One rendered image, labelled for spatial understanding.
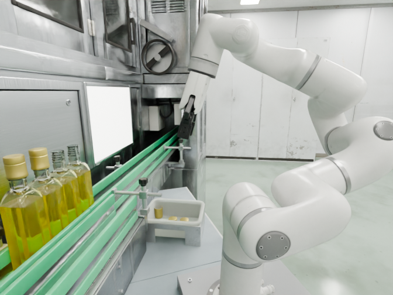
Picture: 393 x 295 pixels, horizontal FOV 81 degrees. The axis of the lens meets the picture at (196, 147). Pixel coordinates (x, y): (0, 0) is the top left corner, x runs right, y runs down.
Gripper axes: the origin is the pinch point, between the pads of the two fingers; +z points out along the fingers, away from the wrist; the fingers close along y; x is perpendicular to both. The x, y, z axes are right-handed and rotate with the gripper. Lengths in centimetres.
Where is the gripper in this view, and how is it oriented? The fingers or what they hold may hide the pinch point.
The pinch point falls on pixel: (186, 129)
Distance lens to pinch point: 62.9
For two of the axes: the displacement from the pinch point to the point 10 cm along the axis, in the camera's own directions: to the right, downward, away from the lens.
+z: -2.7, 9.3, 2.6
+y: -1.4, 2.3, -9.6
